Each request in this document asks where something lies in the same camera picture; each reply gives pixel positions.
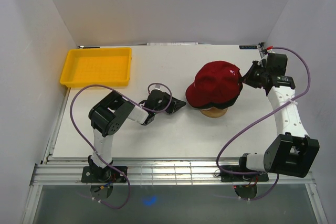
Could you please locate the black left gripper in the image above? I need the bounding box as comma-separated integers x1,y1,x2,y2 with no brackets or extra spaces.
153,91,186,114

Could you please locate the dark red LA cap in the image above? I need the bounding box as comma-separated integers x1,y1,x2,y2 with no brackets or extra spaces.
185,61,243,108

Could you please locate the black NY cap red brim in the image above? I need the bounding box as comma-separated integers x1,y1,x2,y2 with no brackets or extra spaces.
196,96,239,110

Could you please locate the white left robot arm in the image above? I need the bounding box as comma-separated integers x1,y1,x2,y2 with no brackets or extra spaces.
88,89,186,182

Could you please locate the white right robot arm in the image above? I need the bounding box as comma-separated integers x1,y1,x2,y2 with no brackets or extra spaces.
237,50,320,180

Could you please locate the black blue logo sticker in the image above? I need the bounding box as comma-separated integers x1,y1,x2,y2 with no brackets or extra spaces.
239,45,258,50

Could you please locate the wooden hat stand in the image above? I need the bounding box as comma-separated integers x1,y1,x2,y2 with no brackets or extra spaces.
200,107,228,118

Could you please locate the yellow plastic tray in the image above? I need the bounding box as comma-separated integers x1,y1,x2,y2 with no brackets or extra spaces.
60,47,132,88

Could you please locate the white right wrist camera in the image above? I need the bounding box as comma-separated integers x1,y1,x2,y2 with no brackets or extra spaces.
258,46,273,67

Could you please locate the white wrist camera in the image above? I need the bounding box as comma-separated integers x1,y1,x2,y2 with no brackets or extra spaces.
258,46,273,67
153,84,161,90

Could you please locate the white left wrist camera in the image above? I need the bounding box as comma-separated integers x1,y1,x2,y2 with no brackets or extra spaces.
153,84,161,90

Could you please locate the aluminium front rail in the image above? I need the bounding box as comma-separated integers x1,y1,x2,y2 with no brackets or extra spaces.
30,157,316,187

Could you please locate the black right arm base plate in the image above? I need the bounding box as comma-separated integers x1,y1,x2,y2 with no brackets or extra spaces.
214,165,269,183

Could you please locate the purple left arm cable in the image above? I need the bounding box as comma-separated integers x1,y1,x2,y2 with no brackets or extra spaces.
69,82,173,210

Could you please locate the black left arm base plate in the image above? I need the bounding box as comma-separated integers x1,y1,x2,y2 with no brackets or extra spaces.
81,166,127,183

